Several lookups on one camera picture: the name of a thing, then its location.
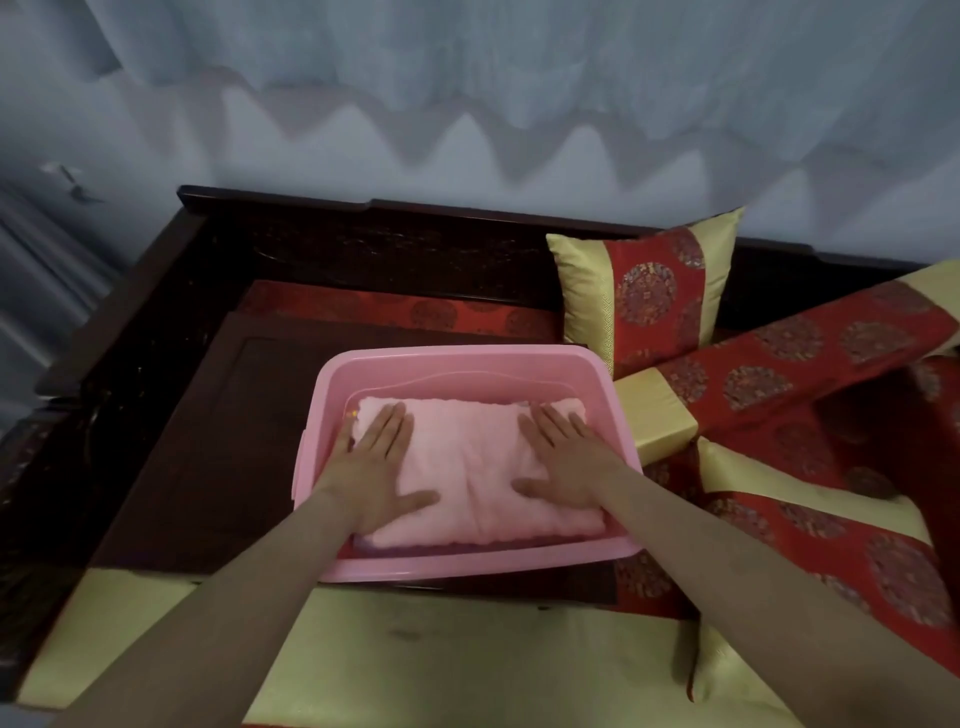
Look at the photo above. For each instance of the person's right hand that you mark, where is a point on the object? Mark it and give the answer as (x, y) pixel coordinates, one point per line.
(574, 472)

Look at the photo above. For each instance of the person's left hand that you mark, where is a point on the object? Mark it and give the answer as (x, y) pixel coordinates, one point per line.
(367, 480)

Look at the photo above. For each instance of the person's right thumb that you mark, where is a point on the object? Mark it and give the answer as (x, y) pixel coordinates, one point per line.
(534, 490)

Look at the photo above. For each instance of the person's right middle finger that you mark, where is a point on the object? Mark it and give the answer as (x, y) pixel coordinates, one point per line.
(549, 426)

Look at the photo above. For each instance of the person's left little finger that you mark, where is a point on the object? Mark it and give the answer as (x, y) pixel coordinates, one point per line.
(344, 439)

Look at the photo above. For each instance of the person's left middle finger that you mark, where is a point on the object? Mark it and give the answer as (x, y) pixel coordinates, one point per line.
(391, 426)

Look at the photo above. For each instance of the person's right little finger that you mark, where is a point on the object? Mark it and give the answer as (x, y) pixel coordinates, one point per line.
(588, 436)

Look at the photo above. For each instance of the person's left thumb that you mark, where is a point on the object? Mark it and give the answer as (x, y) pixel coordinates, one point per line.
(417, 502)

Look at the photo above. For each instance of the pink towel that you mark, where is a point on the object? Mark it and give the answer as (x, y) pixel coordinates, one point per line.
(469, 472)

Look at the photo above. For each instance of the person's left forearm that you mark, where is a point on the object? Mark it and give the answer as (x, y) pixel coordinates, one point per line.
(217, 622)

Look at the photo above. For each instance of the person's right forearm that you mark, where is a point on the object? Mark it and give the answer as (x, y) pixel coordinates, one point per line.
(757, 600)

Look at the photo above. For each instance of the pink plastic basin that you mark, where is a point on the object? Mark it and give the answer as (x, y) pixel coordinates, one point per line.
(457, 375)

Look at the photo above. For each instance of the small dark wooden table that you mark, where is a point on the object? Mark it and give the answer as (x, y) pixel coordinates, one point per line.
(217, 457)

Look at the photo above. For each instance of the square red gold pillow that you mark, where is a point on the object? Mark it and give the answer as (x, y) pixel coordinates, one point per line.
(649, 292)

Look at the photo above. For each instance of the red gold seat mat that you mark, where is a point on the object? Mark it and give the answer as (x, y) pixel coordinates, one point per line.
(465, 660)

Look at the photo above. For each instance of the dark carved wooden sofa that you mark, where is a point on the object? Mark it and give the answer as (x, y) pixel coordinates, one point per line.
(315, 240)

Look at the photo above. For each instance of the long red gold bolster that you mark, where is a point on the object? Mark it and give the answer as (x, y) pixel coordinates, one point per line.
(787, 360)

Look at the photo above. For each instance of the large red gold cushion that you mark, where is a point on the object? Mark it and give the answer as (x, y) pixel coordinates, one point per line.
(847, 540)

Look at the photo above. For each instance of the pale blue curtain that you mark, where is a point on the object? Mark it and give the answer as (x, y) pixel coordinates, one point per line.
(525, 82)

